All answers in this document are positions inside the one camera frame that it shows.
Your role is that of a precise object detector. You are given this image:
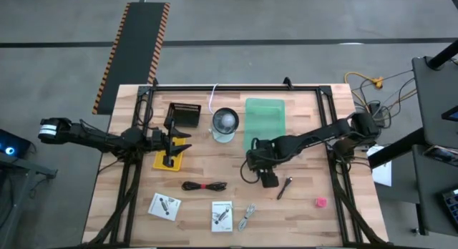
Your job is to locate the white Acer product box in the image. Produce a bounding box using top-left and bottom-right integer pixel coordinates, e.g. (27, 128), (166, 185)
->
(210, 200), (234, 233)
(147, 192), (182, 222)

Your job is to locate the black keypad with blue keys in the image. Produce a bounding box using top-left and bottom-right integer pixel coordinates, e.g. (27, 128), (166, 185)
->
(442, 187), (458, 225)

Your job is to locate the grey metal stand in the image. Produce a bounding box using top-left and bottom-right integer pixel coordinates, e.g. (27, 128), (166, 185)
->
(0, 156), (58, 249)

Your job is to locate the dark grey side table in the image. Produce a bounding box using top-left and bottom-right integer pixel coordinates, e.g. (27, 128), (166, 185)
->
(411, 55), (458, 150)

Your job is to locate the white braided cable bundle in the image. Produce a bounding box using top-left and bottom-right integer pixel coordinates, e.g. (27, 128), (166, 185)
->
(237, 202), (257, 233)

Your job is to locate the dark grey lower table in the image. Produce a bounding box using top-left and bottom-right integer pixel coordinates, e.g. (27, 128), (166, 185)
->
(411, 144), (458, 238)

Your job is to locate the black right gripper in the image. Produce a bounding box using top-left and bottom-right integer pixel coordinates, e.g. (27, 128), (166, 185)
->
(245, 136), (281, 189)

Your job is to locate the black cable bundle red tie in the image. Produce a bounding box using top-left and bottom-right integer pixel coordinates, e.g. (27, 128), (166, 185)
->
(181, 180), (228, 192)

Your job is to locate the yellow plastic basket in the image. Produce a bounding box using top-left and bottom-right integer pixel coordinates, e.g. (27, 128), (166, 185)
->
(152, 136), (187, 172)

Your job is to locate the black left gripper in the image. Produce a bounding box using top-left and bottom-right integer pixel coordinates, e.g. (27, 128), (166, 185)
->
(152, 117), (193, 168)

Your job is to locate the black device with blue light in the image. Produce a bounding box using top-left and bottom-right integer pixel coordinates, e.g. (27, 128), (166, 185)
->
(0, 129), (31, 159)

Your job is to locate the black floor cable tangle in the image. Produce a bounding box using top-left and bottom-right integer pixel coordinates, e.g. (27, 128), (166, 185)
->
(352, 68), (419, 130)

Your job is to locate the black plastic basket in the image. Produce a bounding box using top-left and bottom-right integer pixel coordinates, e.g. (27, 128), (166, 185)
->
(165, 102), (202, 128)

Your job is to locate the black hazard-striped floor mat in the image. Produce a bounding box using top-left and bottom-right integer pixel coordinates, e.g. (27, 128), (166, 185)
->
(92, 1), (171, 116)

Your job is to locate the black diagonal support bar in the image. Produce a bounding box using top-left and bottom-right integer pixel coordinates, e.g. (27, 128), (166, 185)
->
(368, 127), (427, 170)

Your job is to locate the yellow extension cord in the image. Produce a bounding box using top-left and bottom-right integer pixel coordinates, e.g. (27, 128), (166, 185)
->
(343, 72), (384, 110)

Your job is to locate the black round pole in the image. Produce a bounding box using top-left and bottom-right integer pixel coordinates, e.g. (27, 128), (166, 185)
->
(427, 39), (458, 71)

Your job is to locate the short black cable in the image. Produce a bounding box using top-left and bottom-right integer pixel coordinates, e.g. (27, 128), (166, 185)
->
(276, 176), (293, 201)

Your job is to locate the white paper sheet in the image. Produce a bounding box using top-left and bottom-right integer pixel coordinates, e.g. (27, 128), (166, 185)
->
(366, 145), (393, 187)

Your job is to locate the green translucent plastic bin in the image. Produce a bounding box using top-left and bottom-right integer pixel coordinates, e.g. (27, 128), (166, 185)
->
(243, 97), (286, 152)

